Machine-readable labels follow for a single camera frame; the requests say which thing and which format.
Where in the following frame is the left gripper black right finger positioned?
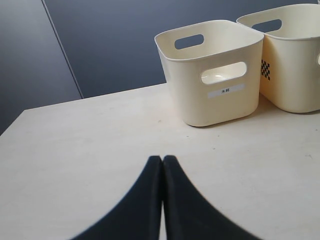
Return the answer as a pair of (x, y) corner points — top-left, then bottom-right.
(162, 155), (259, 240)

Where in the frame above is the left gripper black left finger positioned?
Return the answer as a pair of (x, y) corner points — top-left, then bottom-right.
(73, 155), (164, 240)

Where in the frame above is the left cream plastic bin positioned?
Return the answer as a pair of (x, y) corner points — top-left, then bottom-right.
(154, 20), (264, 127)

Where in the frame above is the cream plastic bin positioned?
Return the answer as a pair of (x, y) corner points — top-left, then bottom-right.
(236, 3), (320, 113)
(154, 20), (264, 127)

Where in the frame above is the middle cream plastic bin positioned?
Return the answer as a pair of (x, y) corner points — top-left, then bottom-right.
(236, 3), (320, 113)

